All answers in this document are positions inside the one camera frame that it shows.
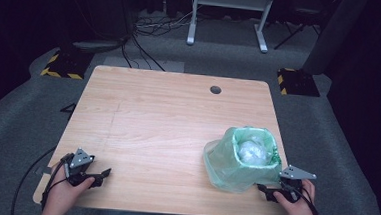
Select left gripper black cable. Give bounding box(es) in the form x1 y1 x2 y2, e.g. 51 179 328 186
10 143 77 215

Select bundle of floor cables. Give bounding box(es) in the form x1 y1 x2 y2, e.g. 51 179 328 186
70 0 199 75

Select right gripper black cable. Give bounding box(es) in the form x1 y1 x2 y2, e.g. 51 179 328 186
290 184 322 215

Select dark grey pillar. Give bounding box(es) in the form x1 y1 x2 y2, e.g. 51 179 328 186
301 0 370 79

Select black tripod legs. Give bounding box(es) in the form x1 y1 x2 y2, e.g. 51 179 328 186
273 12 322 53

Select small bin with green bag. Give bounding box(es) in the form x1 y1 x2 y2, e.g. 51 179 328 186
200 122 285 196

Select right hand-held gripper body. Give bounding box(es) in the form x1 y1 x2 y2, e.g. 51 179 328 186
277 163 318 205

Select white metal desk frame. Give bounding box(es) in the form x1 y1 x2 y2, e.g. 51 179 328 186
185 0 276 54

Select crumpled white plastic wad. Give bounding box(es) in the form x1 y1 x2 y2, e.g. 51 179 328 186
236 133 272 167

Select person's right hand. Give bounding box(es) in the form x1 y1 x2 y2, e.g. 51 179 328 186
271 177 322 215

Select person's left hand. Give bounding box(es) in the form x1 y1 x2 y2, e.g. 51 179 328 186
41 173 96 215

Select black yellow striped stand base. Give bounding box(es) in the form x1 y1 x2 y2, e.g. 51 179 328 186
275 67 323 98
39 46 96 81

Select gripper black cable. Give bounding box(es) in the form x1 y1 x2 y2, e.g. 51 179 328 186
290 184 322 215
10 143 77 215

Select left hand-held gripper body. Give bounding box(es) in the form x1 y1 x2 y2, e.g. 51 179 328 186
61 146 97 188

